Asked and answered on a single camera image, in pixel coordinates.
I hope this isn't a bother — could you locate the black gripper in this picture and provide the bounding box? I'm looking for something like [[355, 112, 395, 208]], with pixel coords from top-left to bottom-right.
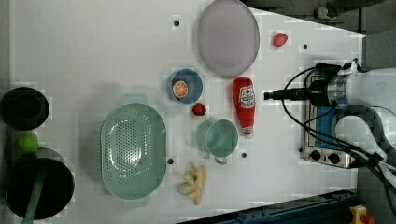
[[263, 63, 342, 106]]

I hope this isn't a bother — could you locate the red plush ketchup bottle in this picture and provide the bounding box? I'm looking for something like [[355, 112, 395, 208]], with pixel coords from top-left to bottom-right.
[[233, 77, 256, 138]]

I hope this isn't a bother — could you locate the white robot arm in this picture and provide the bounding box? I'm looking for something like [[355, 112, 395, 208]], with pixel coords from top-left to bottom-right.
[[263, 63, 395, 164]]

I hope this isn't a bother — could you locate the green perforated strainer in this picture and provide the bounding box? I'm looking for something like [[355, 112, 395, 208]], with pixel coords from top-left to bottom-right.
[[100, 94, 166, 206]]

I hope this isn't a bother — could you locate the red pink fruit toy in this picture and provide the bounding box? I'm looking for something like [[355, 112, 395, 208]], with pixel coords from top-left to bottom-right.
[[273, 33, 288, 48]]

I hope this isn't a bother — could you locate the lavender round plate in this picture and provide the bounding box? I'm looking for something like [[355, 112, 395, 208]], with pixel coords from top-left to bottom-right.
[[197, 0, 260, 77]]

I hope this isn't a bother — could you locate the green mug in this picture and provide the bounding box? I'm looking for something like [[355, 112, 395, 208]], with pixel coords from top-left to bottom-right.
[[196, 119, 239, 165]]

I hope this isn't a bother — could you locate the red strawberry toy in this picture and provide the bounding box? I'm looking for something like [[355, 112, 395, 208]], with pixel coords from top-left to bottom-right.
[[192, 103, 206, 116]]

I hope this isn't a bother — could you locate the orange slice toy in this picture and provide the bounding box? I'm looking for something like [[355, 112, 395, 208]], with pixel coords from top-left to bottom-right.
[[172, 80, 189, 99]]

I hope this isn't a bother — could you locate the yellow banana bunch toy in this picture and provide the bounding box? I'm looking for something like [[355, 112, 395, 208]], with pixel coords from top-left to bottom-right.
[[178, 165, 207, 205]]

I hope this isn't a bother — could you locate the yellow red emergency button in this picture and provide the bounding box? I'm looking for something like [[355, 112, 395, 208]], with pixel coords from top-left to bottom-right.
[[349, 205, 375, 224]]

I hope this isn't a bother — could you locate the large black pot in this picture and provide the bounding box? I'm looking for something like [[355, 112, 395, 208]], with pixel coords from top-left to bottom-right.
[[5, 148, 75, 220]]

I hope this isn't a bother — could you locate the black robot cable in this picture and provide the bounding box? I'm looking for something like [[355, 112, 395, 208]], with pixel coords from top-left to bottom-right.
[[281, 66, 396, 218]]

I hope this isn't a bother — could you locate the blue metal frame rail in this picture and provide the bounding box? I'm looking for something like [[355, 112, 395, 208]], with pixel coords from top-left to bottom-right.
[[178, 190, 360, 224]]

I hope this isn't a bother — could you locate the green ladle handle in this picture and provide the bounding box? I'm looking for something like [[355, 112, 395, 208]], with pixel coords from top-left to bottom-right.
[[21, 165, 47, 224]]

